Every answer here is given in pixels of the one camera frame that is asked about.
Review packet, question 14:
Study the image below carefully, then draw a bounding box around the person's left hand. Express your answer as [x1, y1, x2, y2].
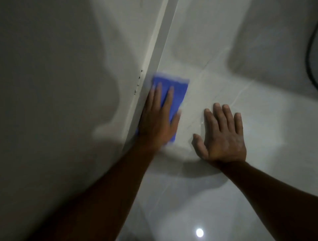
[137, 83, 182, 152]

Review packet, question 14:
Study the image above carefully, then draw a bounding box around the person's right hand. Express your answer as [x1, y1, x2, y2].
[193, 103, 247, 167]

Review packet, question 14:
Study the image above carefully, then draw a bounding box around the blue cleaning cloth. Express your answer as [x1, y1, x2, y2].
[135, 72, 190, 143]

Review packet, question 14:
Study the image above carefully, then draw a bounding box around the person's left forearm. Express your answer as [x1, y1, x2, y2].
[26, 143, 159, 241]

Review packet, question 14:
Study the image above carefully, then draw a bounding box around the person's right forearm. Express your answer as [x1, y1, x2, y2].
[214, 160, 318, 241]

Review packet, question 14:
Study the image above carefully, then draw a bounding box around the white baseboard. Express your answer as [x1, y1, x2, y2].
[121, 0, 180, 154]

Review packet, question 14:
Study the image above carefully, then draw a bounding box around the black cable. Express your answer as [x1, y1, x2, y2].
[306, 32, 318, 90]

